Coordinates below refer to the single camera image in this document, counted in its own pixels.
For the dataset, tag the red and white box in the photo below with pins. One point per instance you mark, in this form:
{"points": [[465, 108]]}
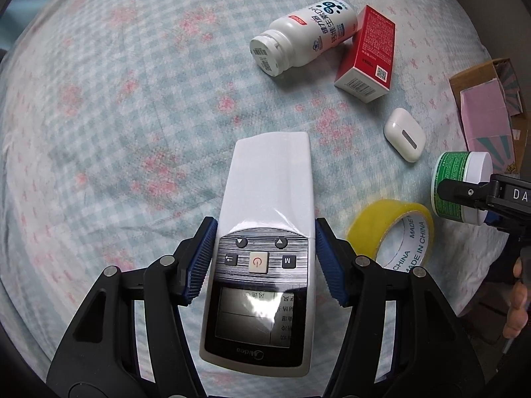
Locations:
{"points": [[366, 68]]}

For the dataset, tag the white jar green label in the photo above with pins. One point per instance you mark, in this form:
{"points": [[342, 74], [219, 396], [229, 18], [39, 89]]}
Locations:
{"points": [[456, 178]]}

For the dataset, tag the cardboard box pink lining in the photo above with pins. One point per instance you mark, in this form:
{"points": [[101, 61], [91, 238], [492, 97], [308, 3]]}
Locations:
{"points": [[492, 113]]}

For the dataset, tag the person's right hand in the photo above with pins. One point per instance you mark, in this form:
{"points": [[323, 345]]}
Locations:
{"points": [[517, 316]]}

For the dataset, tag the yellow packing tape roll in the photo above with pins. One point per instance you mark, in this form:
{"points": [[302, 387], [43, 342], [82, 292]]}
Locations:
{"points": [[398, 235]]}

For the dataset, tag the white earbuds case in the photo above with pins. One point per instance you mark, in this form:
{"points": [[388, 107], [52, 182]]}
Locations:
{"points": [[403, 132]]}

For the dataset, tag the checkered floral bed sheet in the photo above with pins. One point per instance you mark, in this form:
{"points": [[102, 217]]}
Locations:
{"points": [[119, 119]]}

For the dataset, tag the white remote control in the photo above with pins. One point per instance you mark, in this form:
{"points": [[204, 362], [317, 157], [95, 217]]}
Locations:
{"points": [[259, 312]]}

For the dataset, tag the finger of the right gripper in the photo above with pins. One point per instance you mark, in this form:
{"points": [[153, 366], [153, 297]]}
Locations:
{"points": [[471, 195]]}

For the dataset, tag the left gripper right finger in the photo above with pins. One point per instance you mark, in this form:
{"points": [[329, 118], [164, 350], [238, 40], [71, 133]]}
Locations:
{"points": [[432, 355]]}

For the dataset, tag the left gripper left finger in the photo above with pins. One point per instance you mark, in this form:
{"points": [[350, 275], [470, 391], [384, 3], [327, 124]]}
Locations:
{"points": [[97, 356]]}

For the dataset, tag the white vitamin bottle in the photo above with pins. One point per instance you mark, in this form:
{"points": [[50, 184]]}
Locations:
{"points": [[296, 39]]}

